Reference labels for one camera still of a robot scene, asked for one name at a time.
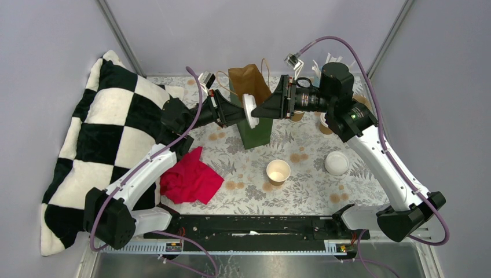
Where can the white wrapped straws bundle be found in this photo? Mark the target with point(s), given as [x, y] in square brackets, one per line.
[316, 67]

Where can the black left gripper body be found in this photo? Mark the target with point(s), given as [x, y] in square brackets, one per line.
[209, 112]

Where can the stack of white lids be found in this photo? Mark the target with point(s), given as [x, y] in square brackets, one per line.
[336, 163]

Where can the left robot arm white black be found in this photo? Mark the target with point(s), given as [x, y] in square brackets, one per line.
[109, 214]

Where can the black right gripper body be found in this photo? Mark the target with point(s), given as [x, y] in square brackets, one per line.
[303, 99]

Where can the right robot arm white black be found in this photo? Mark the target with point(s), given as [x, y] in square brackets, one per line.
[411, 204]

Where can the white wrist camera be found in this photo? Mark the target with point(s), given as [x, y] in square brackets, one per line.
[295, 63]
[206, 80]

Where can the white plastic cup lid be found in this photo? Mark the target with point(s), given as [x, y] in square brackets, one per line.
[323, 120]

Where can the red cloth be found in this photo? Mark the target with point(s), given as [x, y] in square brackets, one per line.
[190, 180]

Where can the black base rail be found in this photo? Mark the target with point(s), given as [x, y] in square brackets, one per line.
[263, 233]

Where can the brown paper cup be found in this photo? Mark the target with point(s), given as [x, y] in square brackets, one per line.
[278, 171]
[323, 128]

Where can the black white checkered pillow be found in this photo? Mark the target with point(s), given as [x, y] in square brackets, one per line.
[113, 126]

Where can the blue cup holder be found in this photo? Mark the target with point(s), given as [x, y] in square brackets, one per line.
[316, 81]

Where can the green paper bag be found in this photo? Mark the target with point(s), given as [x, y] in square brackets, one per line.
[249, 80]

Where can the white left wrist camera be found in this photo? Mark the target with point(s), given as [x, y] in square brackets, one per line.
[206, 80]

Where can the stack of paper cups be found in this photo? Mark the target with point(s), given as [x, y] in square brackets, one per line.
[297, 116]

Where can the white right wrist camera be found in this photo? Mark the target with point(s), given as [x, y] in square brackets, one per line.
[295, 63]

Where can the floral table mat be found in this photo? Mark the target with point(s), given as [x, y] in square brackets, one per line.
[310, 189]

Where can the brown cardboard cup carrier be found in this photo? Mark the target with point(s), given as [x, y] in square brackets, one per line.
[367, 103]

